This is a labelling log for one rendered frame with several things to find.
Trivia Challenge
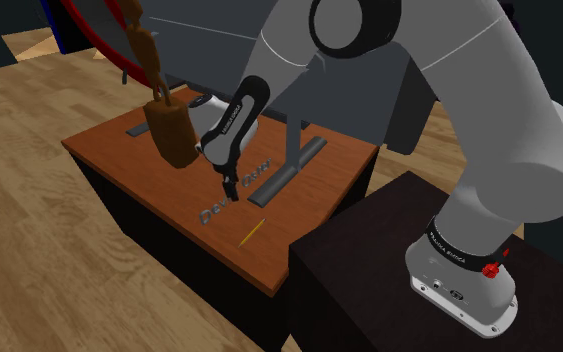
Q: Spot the red hoop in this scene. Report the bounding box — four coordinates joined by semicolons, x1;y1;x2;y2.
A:
58;0;166;90

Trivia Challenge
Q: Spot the yellow pencil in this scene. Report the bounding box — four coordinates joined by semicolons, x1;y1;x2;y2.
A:
237;217;267;248

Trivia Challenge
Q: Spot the blue post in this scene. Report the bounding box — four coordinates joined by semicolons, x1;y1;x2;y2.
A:
38;0;71;56

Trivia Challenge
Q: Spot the dark grey monitor with stand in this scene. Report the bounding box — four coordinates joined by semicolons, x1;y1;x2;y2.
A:
125;0;441;209

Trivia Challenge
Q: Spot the dark robot stand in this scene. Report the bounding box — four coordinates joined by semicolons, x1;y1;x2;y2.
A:
288;170;563;352

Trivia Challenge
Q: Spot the brown wooden table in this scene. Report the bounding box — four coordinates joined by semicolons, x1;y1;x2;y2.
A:
61;85;381;352

